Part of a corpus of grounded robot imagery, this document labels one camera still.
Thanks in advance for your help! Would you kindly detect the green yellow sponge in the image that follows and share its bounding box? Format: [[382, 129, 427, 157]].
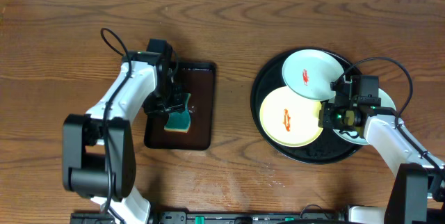
[[164, 93, 191, 133]]

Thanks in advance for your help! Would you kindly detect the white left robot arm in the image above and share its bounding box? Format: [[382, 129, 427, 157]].
[[62, 49, 191, 223]]

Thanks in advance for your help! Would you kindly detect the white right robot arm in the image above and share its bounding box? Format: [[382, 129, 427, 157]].
[[319, 90, 444, 223]]

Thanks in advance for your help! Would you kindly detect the light green plate with stain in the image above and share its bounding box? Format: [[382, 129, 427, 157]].
[[282, 49, 344, 102]]

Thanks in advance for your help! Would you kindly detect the rectangular black water tray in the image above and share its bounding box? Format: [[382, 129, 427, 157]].
[[144, 62, 216, 150]]

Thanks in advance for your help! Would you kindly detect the yellow plate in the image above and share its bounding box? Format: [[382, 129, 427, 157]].
[[259, 86, 323, 147]]

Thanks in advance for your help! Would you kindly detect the round black tray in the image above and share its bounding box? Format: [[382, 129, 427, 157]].
[[250, 48, 362, 165]]

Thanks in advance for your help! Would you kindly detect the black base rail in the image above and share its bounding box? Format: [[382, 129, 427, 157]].
[[69, 211, 445, 224]]

